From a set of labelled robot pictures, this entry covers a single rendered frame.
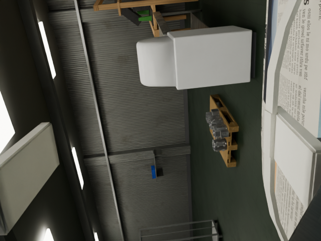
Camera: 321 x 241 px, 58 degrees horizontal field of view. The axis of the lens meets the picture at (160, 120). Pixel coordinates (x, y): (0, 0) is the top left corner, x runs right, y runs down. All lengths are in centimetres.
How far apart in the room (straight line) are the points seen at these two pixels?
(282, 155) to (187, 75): 311
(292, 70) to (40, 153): 19
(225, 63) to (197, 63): 31
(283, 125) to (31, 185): 14
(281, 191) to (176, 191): 1018
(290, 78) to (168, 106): 841
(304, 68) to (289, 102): 4
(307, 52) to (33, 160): 19
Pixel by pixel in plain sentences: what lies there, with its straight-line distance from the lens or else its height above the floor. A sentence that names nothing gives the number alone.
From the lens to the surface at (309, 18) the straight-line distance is 23.
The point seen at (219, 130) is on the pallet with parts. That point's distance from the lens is 429.
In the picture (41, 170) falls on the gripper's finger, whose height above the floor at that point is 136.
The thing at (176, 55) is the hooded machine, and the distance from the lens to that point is 321.
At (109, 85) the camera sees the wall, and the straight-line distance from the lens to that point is 835.
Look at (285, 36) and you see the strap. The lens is 18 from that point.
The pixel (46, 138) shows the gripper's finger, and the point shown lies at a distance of 19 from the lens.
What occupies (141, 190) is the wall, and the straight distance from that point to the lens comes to 1029.
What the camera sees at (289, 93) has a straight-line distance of 26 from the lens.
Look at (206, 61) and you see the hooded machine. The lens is 328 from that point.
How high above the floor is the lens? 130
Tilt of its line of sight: 3 degrees down
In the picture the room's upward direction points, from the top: 97 degrees counter-clockwise
